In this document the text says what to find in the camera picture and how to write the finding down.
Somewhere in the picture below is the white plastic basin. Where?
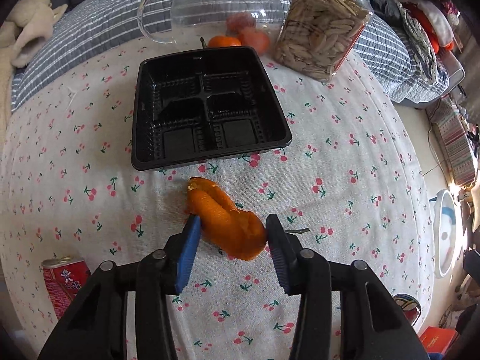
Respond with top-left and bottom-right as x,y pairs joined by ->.
434,188 -> 466,279

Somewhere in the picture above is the black jacket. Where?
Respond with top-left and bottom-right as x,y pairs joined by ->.
369,0 -> 404,17

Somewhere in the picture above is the reddish orange fruit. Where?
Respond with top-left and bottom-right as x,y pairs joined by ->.
238,28 -> 271,54
226,12 -> 256,32

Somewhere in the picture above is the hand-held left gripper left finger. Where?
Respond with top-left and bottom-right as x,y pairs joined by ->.
37,214 -> 202,360

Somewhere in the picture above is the orange peel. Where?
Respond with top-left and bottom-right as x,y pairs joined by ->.
186,177 -> 268,262

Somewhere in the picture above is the clear plastic jar of seeds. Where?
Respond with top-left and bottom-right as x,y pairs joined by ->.
274,0 -> 377,82

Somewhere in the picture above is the beige fleece blanket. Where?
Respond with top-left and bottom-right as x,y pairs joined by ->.
0,0 -> 69,139

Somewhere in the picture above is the small red drink can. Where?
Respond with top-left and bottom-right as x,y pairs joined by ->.
41,256 -> 91,320

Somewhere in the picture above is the orange cardboard box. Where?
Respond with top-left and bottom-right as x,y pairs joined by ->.
417,326 -> 459,351

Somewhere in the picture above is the tangerine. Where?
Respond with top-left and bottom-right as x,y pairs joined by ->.
207,35 -> 242,49

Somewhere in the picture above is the grey striped quilt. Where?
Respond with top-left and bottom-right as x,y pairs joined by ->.
11,0 -> 451,113

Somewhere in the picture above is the orange garment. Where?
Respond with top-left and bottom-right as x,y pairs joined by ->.
410,5 -> 454,51

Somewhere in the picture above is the glass pitcher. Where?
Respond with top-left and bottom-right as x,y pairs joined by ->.
137,0 -> 291,45

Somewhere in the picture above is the grey floral garment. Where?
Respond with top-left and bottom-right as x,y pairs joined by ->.
397,2 -> 451,87

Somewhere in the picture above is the striped cloth covered box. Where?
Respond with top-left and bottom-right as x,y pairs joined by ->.
427,95 -> 478,190

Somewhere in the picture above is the cherry print tablecloth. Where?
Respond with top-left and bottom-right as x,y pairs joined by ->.
0,26 -> 436,360

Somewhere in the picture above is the black plastic tray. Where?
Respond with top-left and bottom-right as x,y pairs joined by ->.
131,46 -> 292,170

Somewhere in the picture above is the dark red floral cloth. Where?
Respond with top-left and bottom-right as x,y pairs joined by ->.
439,0 -> 462,16

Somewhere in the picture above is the white towel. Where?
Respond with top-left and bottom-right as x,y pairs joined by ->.
420,0 -> 456,44

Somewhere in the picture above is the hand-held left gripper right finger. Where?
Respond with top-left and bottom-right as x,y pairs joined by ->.
265,214 -> 430,360

